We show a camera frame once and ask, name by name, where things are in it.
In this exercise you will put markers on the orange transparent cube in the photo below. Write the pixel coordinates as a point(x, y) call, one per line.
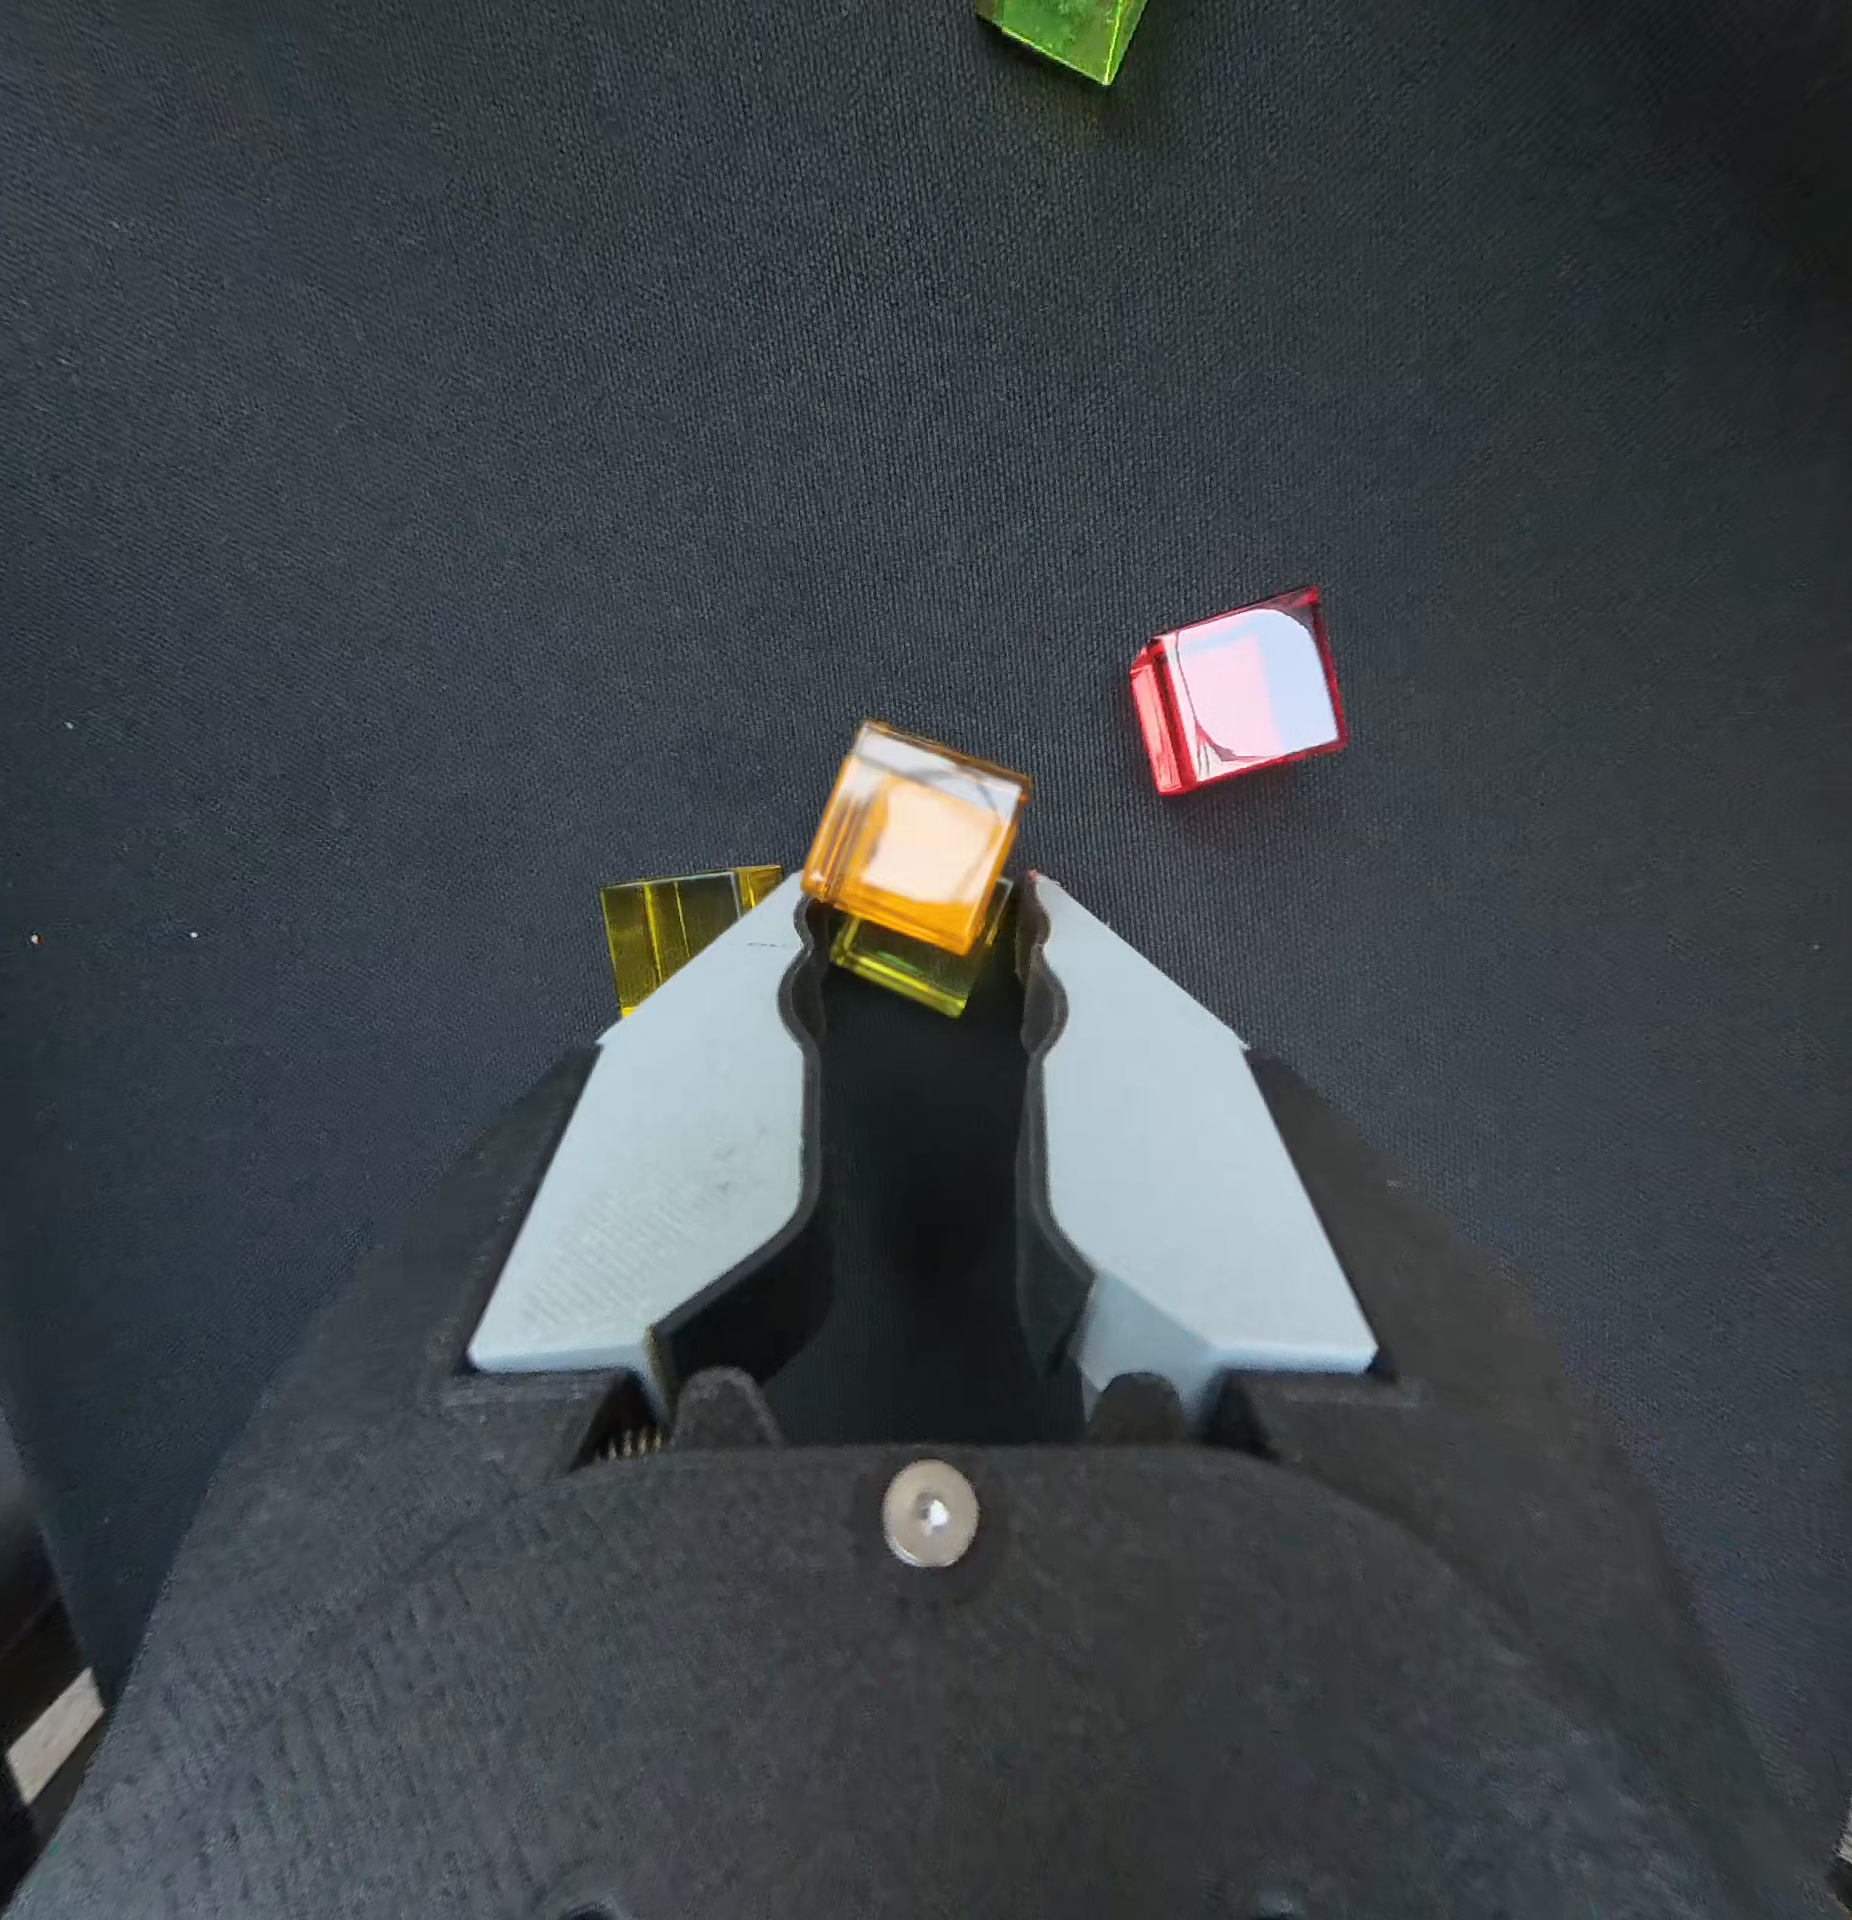
point(920, 845)

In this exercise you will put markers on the yellow transparent cube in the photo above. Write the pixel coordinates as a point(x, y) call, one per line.
point(667, 926)

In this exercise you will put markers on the red transparent cube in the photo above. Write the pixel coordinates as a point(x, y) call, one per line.
point(1244, 694)

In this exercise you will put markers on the green transparent cube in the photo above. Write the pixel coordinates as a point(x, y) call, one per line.
point(1075, 28)
point(908, 968)

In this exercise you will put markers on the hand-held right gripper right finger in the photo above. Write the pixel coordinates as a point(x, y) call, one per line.
point(1182, 1204)

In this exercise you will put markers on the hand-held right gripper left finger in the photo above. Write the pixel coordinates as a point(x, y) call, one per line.
point(671, 1186)

